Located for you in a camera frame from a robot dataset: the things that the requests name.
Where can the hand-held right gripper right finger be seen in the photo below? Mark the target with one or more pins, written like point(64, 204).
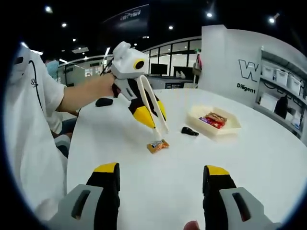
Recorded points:
point(230, 206)

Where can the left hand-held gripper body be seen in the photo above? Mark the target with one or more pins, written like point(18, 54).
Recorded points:
point(124, 64)

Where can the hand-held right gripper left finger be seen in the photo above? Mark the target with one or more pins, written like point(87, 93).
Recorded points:
point(69, 206)

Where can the white food tongs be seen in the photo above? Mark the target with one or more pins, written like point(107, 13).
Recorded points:
point(165, 127)

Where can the small orange food packet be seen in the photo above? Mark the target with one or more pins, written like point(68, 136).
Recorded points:
point(158, 146)

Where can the black food packet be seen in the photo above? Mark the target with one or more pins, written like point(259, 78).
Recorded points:
point(188, 131)

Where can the long orange red food packet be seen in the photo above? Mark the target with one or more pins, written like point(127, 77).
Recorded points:
point(217, 115)

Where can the small red food packet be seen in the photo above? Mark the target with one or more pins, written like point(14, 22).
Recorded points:
point(216, 123)

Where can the cream hexagonal container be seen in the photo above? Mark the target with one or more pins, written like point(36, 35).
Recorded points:
point(216, 134)

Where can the person's right hand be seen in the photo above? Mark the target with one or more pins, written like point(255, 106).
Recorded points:
point(192, 225)

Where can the background workbench counter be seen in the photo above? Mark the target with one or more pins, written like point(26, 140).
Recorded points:
point(172, 83)

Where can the black computer monitor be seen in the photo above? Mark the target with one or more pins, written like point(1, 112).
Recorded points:
point(159, 69)

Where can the white plastic bag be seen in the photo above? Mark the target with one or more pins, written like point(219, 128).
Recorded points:
point(180, 74)

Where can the dark hanging banner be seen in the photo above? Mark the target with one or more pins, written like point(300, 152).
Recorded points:
point(129, 21)

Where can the grey chair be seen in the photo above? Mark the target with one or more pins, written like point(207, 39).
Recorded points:
point(62, 143)

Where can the person's white shirt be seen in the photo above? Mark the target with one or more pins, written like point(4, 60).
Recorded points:
point(28, 143)

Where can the white chest-worn device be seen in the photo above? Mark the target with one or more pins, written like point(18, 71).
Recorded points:
point(19, 69)

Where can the white carton box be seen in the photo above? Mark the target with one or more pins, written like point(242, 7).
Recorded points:
point(267, 101)

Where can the grey metal shelf unit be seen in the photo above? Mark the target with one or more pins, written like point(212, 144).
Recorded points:
point(261, 72)

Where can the black bag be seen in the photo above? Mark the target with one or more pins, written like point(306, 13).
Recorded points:
point(281, 107)

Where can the row of white storage boxes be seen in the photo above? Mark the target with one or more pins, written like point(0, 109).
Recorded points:
point(281, 76)

